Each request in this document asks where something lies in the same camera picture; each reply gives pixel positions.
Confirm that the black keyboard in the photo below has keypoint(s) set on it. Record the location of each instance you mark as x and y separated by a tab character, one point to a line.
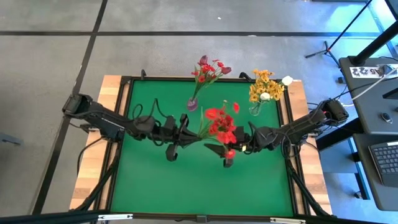
387	161

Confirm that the large yellow flower bunch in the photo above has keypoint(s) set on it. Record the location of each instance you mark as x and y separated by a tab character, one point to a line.
270	87

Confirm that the grey adapter box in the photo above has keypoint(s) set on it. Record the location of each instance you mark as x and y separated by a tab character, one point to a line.
387	69

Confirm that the black desk device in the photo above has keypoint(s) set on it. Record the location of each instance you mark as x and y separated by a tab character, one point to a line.
391	94

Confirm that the small yellow flower bunch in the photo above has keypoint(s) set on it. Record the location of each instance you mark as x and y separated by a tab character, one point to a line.
253	97

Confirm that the grey stand foot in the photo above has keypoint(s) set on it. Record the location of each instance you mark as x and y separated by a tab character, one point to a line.
11	140

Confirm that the clear glass vase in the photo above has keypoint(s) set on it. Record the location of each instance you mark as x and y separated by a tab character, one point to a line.
255	109

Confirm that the blue desk leg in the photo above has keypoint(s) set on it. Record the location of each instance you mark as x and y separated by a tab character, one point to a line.
362	180

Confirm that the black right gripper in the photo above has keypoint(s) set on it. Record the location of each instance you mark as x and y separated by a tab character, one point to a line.
252	143

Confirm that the red flower bunch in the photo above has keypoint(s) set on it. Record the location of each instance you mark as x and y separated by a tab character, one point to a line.
205	69
222	124

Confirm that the thick black pole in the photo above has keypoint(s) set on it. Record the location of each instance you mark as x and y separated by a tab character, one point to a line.
377	43

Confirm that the green table mat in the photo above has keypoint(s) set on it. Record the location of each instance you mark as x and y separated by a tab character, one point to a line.
186	186

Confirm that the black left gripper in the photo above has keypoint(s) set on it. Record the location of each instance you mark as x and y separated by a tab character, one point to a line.
174	133

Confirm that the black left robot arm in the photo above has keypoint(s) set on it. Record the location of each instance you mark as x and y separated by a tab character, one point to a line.
105	119

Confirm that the black desk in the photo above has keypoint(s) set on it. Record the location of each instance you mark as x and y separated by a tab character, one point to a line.
376	105
362	155

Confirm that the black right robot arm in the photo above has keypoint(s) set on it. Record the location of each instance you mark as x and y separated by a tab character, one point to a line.
304	124

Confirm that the red artificial tulip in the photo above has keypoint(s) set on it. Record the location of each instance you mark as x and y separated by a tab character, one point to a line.
203	59
226	70

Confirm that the white artificial tulip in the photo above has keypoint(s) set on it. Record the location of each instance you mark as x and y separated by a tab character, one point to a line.
265	96
287	80

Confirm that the purple glass vase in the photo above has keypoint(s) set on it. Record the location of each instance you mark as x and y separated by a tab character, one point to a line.
192	105

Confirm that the silver metal bracket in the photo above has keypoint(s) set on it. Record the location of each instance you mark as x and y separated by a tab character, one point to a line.
287	221
115	216

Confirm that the black metal table frame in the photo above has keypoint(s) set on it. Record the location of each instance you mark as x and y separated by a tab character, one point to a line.
177	78

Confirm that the white paper label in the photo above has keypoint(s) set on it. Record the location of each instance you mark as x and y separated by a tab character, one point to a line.
362	72

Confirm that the black tripod stand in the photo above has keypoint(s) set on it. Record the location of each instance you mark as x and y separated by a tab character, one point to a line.
326	49

